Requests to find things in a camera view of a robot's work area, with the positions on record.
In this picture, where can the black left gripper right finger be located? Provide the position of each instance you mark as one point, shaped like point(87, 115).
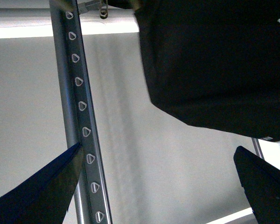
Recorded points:
point(261, 183)

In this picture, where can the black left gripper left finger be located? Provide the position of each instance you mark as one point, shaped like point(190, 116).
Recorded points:
point(44, 198)

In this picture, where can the black t-shirt with print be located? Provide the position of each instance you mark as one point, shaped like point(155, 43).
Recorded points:
point(213, 63)

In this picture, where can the grey rack vertical pole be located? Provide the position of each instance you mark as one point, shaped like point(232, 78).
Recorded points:
point(257, 148)

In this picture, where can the grey perforated front rack rail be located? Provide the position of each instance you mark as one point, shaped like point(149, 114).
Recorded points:
point(91, 197)

